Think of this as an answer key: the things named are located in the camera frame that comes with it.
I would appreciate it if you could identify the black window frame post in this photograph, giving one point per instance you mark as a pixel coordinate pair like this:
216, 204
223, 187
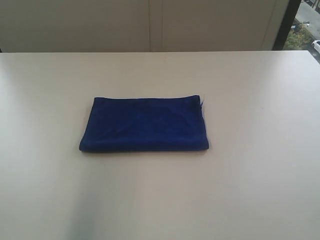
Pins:
285, 27

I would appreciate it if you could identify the blue towel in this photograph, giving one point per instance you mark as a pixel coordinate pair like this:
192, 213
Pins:
145, 125

